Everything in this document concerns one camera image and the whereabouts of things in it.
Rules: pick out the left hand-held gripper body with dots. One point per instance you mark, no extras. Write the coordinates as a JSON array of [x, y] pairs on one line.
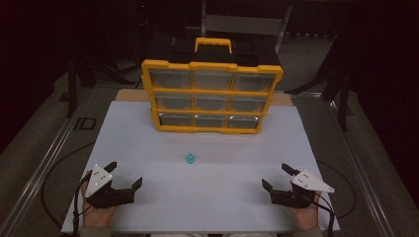
[[99, 179]]

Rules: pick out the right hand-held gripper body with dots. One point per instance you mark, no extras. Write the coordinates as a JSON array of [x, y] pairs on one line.
[[309, 182]]

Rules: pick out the small blue plastic peg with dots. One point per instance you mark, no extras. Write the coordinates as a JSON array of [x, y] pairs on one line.
[[190, 158]]

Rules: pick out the clear plastic drawer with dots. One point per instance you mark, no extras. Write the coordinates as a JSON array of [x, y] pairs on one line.
[[169, 79]]

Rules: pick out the yellow black drawer cabinet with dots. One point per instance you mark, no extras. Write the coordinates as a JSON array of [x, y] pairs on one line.
[[210, 66]]

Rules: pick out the person's right hand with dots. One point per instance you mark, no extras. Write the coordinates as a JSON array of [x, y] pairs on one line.
[[306, 219]]

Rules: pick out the person's left hand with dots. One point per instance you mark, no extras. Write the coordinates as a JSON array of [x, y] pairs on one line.
[[97, 217]]

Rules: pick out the white board mat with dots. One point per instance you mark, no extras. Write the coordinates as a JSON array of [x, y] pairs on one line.
[[210, 197]]

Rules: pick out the black stand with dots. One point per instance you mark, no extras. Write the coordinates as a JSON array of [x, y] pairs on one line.
[[71, 92], [343, 105]]

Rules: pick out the grid of clear drawers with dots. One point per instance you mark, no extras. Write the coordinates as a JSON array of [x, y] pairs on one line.
[[212, 80]]

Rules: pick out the aluminium rail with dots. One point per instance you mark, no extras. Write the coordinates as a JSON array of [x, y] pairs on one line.
[[361, 174], [36, 174]]

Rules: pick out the grey metal frame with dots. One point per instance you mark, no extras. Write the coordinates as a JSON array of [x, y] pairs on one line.
[[243, 24]]

